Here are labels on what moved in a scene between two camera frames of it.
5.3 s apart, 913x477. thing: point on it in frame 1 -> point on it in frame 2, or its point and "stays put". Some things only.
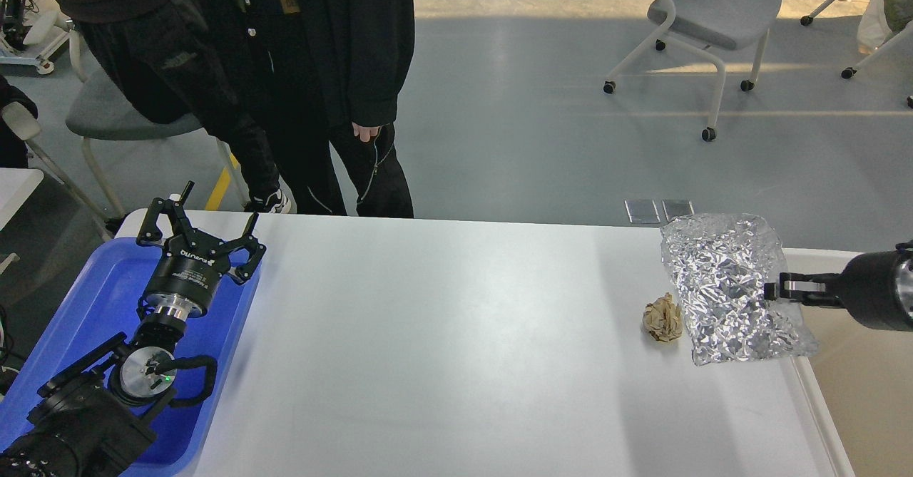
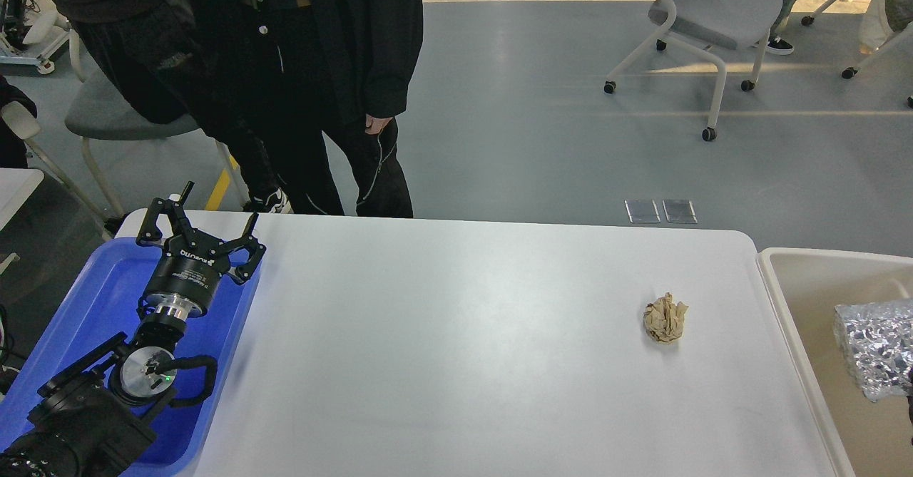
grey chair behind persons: x=100 y=110 stays put
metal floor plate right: x=674 y=208 stays put
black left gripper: x=186 y=279 stays put
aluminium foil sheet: x=719 y=264 -> x=878 y=339
